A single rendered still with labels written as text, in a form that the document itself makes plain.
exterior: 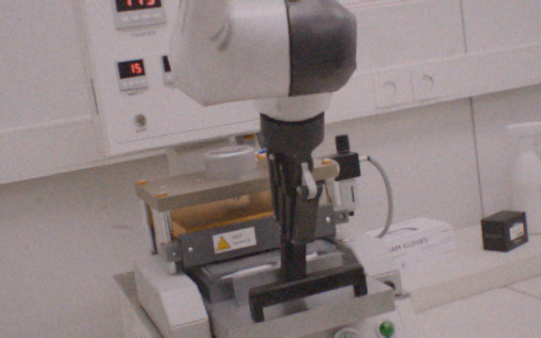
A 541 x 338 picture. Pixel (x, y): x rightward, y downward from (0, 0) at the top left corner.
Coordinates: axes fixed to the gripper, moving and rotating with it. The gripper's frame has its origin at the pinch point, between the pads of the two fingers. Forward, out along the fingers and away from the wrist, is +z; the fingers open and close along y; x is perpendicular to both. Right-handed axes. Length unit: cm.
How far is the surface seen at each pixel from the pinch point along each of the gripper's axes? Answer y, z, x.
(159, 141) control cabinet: -37.5, -1.4, -8.5
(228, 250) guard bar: -10.9, 4.2, -5.4
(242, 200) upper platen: -20.8, 2.7, 0.1
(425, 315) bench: -25, 38, 37
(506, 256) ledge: -35, 37, 61
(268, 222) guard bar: -12.0, 1.8, 0.9
